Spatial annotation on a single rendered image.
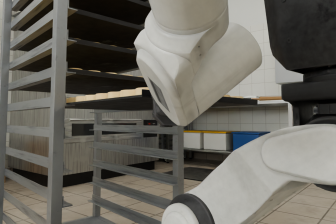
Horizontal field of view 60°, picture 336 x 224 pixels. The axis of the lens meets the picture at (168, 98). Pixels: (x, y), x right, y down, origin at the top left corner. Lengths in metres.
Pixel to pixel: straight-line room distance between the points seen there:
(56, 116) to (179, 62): 0.61
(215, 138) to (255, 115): 0.78
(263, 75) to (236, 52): 4.24
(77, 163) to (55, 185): 2.24
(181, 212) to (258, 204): 0.17
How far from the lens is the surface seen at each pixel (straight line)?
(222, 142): 4.08
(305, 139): 0.48
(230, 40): 0.32
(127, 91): 0.63
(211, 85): 0.30
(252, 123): 4.58
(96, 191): 1.61
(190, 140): 4.34
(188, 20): 0.23
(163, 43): 0.25
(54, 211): 0.86
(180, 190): 1.10
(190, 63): 0.25
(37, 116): 3.21
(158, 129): 1.15
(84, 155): 3.12
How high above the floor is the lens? 0.63
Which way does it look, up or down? 5 degrees up
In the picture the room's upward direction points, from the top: straight up
